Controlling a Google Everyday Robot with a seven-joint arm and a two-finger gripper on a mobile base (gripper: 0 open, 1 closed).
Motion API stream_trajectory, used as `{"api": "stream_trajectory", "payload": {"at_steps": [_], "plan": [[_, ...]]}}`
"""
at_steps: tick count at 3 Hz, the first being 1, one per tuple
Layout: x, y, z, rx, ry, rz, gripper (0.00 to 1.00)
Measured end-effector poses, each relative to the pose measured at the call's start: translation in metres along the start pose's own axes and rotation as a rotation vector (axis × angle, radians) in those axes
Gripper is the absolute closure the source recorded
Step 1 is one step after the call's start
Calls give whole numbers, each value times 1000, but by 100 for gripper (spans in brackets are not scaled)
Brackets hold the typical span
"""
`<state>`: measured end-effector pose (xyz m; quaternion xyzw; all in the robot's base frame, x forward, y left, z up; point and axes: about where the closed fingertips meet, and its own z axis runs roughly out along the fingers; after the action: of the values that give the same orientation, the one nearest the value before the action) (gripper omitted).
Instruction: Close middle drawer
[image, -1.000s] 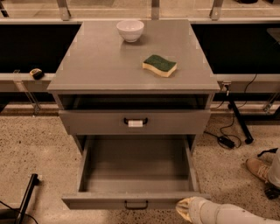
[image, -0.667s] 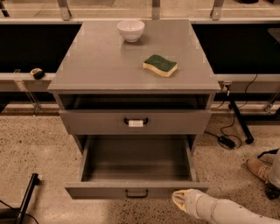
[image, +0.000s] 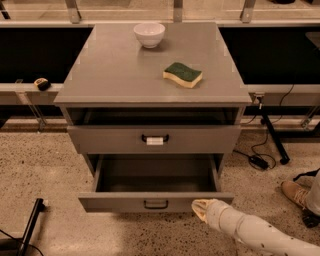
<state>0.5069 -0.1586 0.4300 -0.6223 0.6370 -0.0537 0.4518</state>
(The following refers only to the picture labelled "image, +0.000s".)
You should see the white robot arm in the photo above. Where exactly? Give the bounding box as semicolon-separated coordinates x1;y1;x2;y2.
191;199;320;256

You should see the white ceramic bowl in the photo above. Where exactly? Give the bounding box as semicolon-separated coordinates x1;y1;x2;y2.
133;22;166;48

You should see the green yellow sponge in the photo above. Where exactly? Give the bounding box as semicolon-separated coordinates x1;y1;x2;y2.
163;62;203;88

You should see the black stand leg left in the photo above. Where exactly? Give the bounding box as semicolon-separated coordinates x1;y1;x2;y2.
16;198;45;256

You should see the black stand leg right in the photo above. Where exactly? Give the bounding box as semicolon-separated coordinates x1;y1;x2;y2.
259;105;290;165

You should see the grey drawer cabinet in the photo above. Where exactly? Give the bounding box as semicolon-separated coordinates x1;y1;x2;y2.
55;23;250;170

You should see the small black yellow device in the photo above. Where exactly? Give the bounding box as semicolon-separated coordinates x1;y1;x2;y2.
34;78;51;91

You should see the grey drawer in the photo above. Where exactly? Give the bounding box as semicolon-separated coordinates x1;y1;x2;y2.
79;154;234;213
68;125;240;154

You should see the black stand leg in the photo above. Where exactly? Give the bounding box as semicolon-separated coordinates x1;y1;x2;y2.
259;105;290;165
16;198;45;256

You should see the tan work boot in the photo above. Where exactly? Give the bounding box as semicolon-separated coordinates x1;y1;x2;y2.
281;181;309;209

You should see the black power adapter with cable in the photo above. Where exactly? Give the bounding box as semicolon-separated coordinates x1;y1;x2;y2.
233;83;296;172

